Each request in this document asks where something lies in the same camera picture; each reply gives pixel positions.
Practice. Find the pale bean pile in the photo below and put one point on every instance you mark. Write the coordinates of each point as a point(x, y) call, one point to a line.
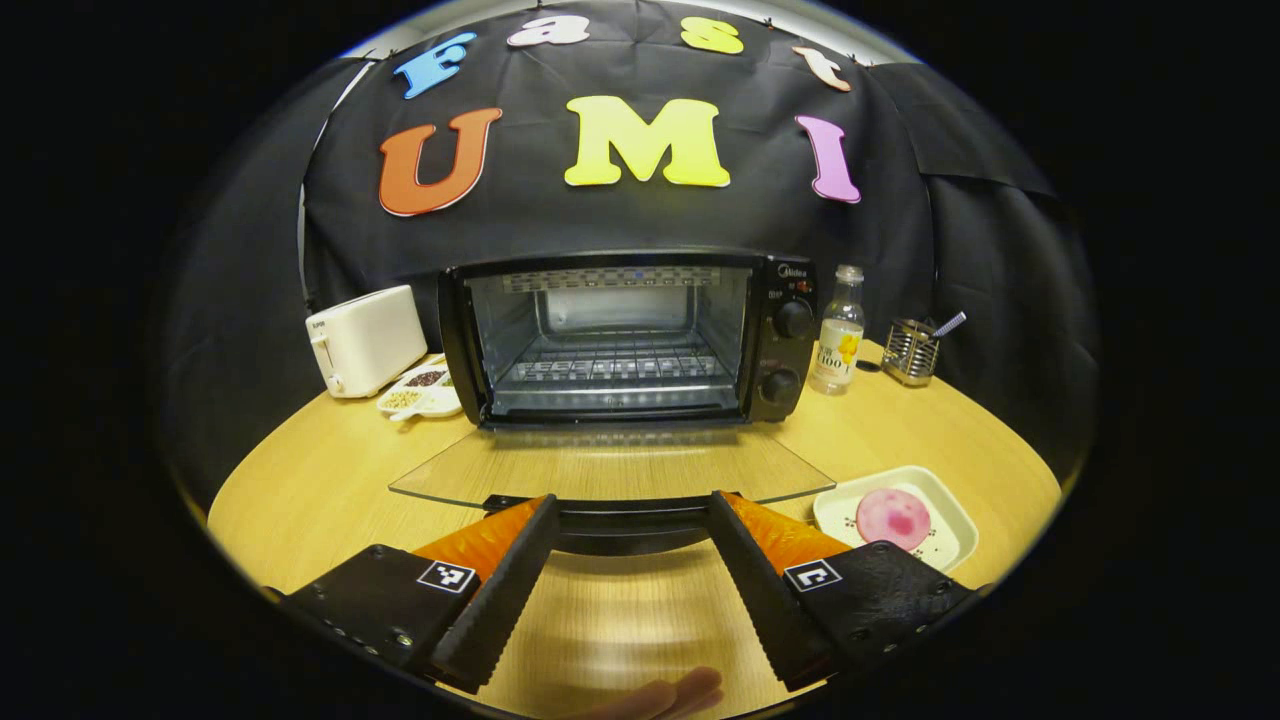
point(402, 399)

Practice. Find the clear glass bottle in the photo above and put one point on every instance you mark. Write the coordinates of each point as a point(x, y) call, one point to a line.
point(837, 345)

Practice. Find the black electric oven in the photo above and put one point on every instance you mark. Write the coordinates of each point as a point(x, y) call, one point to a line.
point(780, 350)

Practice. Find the white toaster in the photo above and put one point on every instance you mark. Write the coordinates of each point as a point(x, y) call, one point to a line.
point(370, 340)

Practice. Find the white rectangular plate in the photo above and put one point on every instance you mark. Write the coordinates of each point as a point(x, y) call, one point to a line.
point(955, 525)

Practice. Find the white divided snack dish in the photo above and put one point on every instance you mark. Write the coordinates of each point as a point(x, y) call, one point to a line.
point(440, 400)

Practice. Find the metal oven rack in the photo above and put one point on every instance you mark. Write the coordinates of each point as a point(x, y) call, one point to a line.
point(610, 365)

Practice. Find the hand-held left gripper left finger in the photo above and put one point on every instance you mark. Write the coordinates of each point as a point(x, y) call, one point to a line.
point(500, 600)

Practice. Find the pink ham slice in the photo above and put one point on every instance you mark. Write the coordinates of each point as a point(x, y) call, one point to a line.
point(893, 520)

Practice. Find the white plastic utensil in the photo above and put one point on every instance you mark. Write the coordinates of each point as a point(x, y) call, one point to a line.
point(950, 323)

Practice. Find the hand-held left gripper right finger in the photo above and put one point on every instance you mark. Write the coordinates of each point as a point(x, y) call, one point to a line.
point(765, 600)

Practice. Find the dark bean pile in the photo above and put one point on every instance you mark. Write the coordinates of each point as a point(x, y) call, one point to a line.
point(427, 378)

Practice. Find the black backdrop cloth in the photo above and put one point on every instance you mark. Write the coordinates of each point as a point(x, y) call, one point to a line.
point(620, 220)

